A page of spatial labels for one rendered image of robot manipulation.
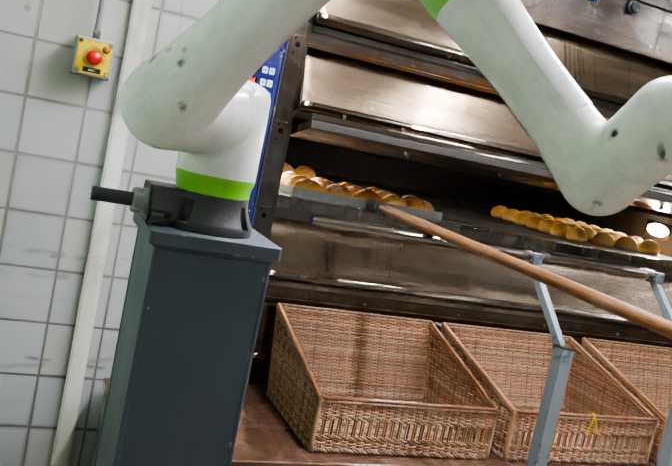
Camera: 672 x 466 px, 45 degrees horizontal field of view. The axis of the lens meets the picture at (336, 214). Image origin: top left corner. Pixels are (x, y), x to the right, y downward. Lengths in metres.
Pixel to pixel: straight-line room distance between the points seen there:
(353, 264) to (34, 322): 0.96
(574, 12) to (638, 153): 1.93
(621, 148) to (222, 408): 0.72
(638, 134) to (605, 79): 1.98
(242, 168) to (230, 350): 0.29
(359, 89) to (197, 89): 1.45
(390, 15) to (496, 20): 1.44
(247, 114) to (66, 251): 1.22
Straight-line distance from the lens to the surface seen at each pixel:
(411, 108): 2.58
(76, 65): 2.24
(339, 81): 2.49
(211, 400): 1.31
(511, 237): 2.84
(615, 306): 1.65
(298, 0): 1.06
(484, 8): 1.13
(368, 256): 2.60
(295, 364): 2.29
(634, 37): 3.10
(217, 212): 1.26
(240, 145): 1.25
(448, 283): 2.74
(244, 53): 1.08
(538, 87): 1.10
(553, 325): 2.34
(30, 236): 2.35
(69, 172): 2.32
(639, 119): 1.02
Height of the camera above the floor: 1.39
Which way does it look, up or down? 5 degrees down
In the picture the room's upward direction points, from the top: 12 degrees clockwise
